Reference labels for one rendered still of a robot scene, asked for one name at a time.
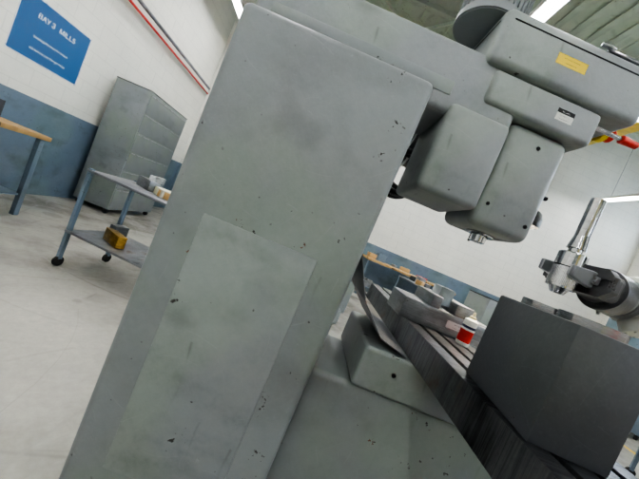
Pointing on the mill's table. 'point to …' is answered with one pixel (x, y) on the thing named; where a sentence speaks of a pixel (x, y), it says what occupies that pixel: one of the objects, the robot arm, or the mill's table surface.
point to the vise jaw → (458, 310)
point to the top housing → (565, 67)
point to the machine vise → (430, 312)
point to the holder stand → (560, 380)
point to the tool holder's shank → (587, 225)
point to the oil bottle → (467, 331)
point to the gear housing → (542, 111)
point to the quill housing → (513, 187)
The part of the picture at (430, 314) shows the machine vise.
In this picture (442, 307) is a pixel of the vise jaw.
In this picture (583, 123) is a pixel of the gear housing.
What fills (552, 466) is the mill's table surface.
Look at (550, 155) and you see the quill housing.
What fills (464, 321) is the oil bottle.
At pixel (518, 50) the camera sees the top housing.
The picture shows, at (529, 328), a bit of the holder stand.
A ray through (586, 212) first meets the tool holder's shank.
